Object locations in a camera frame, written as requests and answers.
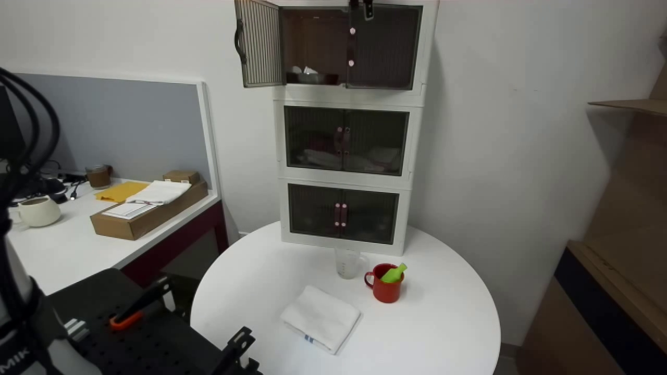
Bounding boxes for open flat cardboard box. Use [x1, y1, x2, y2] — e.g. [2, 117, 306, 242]
[89, 177, 210, 242]

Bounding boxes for white bowl with object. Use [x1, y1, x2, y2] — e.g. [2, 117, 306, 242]
[6, 193, 64, 231]

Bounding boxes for small tan box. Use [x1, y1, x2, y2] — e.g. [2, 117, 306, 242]
[163, 168, 204, 188]

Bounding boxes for tangled black desk cables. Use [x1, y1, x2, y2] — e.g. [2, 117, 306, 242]
[40, 171, 93, 204]

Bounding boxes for small brown box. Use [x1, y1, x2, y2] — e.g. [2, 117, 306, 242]
[86, 162, 116, 189]

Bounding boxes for red mug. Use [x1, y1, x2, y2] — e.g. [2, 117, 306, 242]
[364, 261, 406, 306]

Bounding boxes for grey partition with white frame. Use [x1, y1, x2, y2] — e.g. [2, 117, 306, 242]
[13, 71, 223, 204]

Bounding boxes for thick black cable hose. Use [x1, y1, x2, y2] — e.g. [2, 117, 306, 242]
[0, 64, 64, 211]

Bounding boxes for yellow envelope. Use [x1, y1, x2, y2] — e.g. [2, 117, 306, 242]
[95, 178, 151, 207]

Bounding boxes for white three-tier storage cabinet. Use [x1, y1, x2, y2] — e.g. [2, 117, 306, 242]
[274, 0, 443, 257]

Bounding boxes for white papers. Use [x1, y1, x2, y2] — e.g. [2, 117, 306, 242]
[103, 178, 195, 221]

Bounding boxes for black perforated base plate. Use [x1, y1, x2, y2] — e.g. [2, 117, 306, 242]
[44, 268, 267, 375]

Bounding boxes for white folded cloth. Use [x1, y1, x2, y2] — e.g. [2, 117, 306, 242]
[280, 283, 364, 356]

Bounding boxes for cardboard box with black band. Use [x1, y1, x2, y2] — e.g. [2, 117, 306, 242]
[518, 242, 667, 375]

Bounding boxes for white desk with maroon side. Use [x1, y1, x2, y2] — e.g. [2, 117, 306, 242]
[0, 181, 232, 297]

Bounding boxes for green plastic item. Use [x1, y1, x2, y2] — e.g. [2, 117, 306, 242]
[380, 261, 410, 285]

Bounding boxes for glass bowl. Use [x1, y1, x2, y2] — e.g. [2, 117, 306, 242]
[286, 62, 326, 85]

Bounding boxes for grey ribbed metal panel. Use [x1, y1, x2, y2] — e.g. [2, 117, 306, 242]
[232, 0, 286, 90]

